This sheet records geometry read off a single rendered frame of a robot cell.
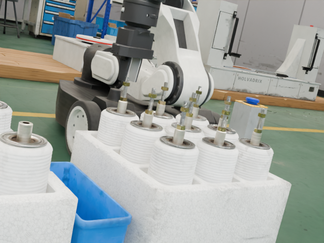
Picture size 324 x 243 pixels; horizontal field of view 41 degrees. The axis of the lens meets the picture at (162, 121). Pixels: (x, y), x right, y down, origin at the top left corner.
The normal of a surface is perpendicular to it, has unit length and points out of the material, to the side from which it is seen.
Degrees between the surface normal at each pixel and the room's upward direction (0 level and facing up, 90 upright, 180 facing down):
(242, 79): 90
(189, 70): 45
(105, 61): 90
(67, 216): 90
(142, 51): 90
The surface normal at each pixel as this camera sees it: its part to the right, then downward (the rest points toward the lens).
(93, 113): 0.47, -0.60
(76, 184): -0.80, -0.07
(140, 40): 0.77, 0.28
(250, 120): 0.56, 0.28
